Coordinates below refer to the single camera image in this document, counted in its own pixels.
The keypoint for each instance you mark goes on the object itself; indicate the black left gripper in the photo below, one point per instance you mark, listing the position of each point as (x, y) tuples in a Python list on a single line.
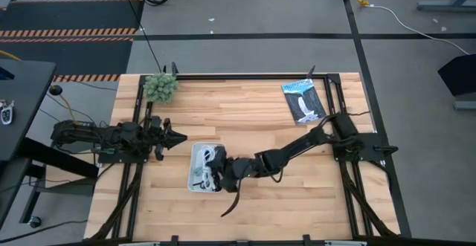
[(158, 134)]

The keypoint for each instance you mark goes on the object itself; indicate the green artificial plant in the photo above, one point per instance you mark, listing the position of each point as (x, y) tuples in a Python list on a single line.
[(160, 88)]

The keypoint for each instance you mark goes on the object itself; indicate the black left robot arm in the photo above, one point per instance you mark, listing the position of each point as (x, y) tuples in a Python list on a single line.
[(93, 136)]

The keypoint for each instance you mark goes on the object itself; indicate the black round floor puck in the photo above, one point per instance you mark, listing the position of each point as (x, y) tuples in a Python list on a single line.
[(56, 90)]

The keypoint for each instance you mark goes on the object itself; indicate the white rectangular tray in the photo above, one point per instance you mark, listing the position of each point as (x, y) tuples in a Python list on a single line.
[(195, 157)]

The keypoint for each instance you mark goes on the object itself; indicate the black aluminium table frame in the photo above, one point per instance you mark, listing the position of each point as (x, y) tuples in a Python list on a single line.
[(241, 77)]

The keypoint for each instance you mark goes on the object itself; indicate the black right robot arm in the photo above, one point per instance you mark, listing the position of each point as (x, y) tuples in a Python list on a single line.
[(297, 145)]

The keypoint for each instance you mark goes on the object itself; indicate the Yellowstone waterfall booklet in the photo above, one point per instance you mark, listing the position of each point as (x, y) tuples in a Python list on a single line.
[(304, 102)]

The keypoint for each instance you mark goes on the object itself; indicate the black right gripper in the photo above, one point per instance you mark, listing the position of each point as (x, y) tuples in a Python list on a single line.
[(238, 169)]

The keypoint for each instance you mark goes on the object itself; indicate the black desk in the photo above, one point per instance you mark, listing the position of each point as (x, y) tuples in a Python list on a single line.
[(22, 101)]

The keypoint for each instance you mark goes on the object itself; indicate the black caster wheel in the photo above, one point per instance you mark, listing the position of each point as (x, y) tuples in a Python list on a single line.
[(35, 221)]

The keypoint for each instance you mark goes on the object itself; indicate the white key fob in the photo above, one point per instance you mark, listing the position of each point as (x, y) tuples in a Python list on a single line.
[(6, 113)]

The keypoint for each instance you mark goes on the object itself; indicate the black mat hazard stripes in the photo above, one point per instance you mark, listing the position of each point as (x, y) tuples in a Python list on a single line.
[(70, 15)]

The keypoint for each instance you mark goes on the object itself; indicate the black box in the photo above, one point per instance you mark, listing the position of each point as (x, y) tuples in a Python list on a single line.
[(459, 75)]

